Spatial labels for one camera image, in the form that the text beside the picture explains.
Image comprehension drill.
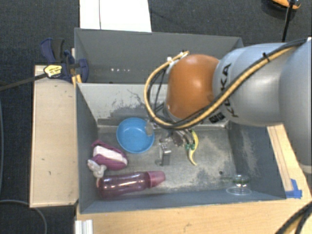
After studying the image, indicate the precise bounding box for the purple and white cloth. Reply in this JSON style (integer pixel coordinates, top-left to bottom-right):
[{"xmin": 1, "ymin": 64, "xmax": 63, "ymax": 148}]
[{"xmin": 90, "ymin": 139, "xmax": 129, "ymax": 171}]

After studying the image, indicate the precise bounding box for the pale wood board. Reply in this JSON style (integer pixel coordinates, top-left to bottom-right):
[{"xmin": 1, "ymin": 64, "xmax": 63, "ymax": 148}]
[{"xmin": 29, "ymin": 64, "xmax": 79, "ymax": 208}]

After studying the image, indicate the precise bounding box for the pink plastic bottle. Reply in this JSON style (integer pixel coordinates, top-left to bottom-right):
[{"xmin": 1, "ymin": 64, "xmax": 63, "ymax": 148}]
[{"xmin": 97, "ymin": 171, "xmax": 166, "ymax": 200}]

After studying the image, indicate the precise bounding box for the clear glass cup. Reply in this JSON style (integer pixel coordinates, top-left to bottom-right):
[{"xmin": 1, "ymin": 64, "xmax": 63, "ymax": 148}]
[{"xmin": 225, "ymin": 174, "xmax": 253, "ymax": 196}]

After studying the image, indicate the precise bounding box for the yellow banana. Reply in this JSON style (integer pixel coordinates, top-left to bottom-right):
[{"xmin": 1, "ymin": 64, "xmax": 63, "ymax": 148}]
[{"xmin": 187, "ymin": 130, "xmax": 199, "ymax": 166}]

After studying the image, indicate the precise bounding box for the blue bowl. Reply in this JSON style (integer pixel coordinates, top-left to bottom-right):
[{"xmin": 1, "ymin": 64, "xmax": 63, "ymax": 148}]
[{"xmin": 116, "ymin": 117, "xmax": 156, "ymax": 155}]

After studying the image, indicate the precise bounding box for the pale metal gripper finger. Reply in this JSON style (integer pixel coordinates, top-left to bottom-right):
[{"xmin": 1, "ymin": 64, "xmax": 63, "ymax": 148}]
[
  {"xmin": 162, "ymin": 149, "xmax": 173, "ymax": 167},
  {"xmin": 155, "ymin": 142, "xmax": 169, "ymax": 166}
]

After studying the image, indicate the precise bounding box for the white soft toy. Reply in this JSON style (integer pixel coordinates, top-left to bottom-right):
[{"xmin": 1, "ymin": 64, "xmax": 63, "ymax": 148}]
[{"xmin": 87, "ymin": 159, "xmax": 107, "ymax": 188}]

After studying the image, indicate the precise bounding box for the grey metal bin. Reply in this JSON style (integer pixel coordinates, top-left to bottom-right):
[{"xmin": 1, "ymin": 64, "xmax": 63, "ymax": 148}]
[{"xmin": 74, "ymin": 27, "xmax": 287, "ymax": 215}]

